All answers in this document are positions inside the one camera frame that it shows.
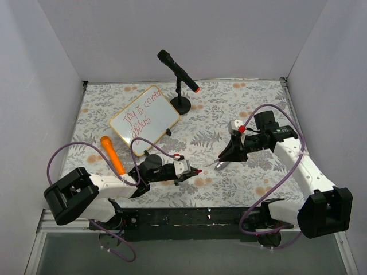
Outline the wire whiteboard easel stand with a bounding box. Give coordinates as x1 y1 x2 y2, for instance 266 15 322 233
144 128 171 156

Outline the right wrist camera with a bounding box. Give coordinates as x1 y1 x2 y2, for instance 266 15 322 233
227 120 246 144

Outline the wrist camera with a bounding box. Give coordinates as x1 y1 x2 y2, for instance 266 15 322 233
173 154 191 177
227 120 246 144

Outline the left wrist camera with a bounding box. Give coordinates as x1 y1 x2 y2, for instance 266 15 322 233
173 154 191 177

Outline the black microphone orange ring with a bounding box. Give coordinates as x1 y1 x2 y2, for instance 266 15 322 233
157 49 201 93

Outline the yellow framed whiteboard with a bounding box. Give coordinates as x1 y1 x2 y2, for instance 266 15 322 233
109 85 181 146

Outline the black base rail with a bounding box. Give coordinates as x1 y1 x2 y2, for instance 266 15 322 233
88 206 264 243

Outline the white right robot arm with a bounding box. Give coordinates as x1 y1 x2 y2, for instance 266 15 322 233
218 111 353 238

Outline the floral patterned table mat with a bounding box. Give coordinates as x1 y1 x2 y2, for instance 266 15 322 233
62 79 304 208

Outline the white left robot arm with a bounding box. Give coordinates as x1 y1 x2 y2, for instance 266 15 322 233
44 154 201 229

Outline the black round microphone stand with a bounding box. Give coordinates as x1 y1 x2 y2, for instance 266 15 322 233
170 77 191 115

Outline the silver microphone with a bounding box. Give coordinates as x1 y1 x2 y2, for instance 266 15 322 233
214 162 229 171

